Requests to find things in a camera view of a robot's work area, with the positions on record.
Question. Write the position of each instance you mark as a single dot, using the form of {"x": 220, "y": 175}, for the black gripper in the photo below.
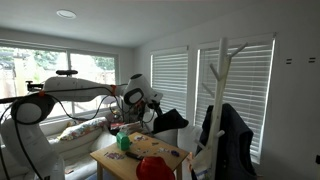
{"x": 156, "y": 108}

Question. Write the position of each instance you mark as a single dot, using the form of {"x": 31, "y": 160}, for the black hat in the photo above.
{"x": 170, "y": 120}

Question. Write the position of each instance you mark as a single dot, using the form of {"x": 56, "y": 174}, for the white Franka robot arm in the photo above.
{"x": 76, "y": 87}

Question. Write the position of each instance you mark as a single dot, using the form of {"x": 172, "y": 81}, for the red hat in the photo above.
{"x": 155, "y": 169}

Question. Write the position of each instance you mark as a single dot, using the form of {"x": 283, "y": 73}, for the white coat stand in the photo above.
{"x": 218, "y": 100}

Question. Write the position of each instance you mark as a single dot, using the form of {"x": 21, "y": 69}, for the narrow white window blind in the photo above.
{"x": 170, "y": 80}

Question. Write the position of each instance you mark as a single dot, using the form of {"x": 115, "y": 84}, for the small dark sticker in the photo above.
{"x": 155, "y": 143}

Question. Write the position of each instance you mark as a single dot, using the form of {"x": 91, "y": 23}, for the red book stack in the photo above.
{"x": 120, "y": 126}

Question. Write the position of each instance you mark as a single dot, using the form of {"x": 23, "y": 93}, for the green plastic container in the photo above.
{"x": 122, "y": 141}

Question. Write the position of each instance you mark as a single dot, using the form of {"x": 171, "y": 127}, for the black remote control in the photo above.
{"x": 134, "y": 156}

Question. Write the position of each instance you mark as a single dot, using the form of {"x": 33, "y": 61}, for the light wooden table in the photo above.
{"x": 113, "y": 165}

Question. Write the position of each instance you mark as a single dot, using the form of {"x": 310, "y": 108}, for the white tote bag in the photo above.
{"x": 201, "y": 165}

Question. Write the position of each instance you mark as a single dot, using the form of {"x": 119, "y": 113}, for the floral pillow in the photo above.
{"x": 83, "y": 128}

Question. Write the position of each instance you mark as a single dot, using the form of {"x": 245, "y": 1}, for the large glass window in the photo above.
{"x": 90, "y": 71}

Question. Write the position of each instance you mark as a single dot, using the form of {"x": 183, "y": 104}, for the dark blue quilted jacket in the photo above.
{"x": 233, "y": 143}

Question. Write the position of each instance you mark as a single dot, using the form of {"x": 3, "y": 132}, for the light sectional sofa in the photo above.
{"x": 80, "y": 150}

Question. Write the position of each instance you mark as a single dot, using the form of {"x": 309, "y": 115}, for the wide white window blind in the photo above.
{"x": 246, "y": 100}

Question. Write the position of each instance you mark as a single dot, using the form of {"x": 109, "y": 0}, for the round ceiling light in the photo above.
{"x": 66, "y": 14}

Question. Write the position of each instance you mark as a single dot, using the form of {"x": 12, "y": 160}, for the black stereo camera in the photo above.
{"x": 66, "y": 72}

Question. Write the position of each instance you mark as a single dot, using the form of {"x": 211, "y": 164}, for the small black bracket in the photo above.
{"x": 33, "y": 86}

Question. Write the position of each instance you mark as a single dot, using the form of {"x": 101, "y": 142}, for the dark wall outlet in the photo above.
{"x": 318, "y": 159}

